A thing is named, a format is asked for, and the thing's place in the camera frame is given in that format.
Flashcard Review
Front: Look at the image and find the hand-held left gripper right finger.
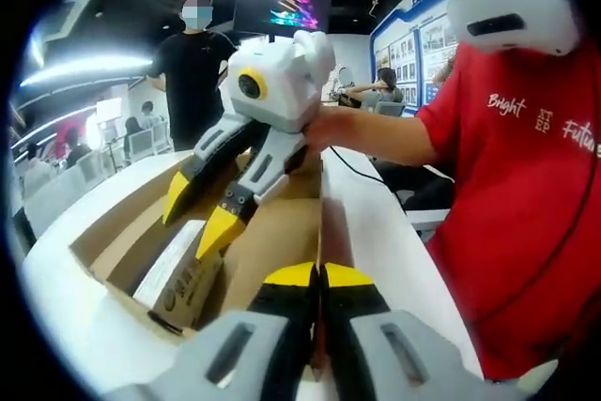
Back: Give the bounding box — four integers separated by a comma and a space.
321, 260, 527, 401

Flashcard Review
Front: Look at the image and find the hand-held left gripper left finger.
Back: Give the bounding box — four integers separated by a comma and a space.
105, 260, 318, 401

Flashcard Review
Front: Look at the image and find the brown cardboard shoe box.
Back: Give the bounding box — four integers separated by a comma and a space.
69, 149, 330, 374

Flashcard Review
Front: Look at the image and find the white medicine box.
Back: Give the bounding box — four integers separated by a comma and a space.
132, 220, 225, 330

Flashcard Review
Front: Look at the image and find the person's right hand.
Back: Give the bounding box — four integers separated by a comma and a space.
302, 107, 363, 158

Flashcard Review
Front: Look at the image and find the colourful ceiling screen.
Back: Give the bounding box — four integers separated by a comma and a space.
234, 0, 331, 36

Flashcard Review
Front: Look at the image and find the ceiling air conditioner vent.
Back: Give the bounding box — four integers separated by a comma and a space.
32, 0, 98, 64

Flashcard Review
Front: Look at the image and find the person in red shirt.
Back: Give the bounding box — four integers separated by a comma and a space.
415, 37, 601, 381

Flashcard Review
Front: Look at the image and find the blue wall display board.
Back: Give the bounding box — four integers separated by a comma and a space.
369, 0, 470, 116

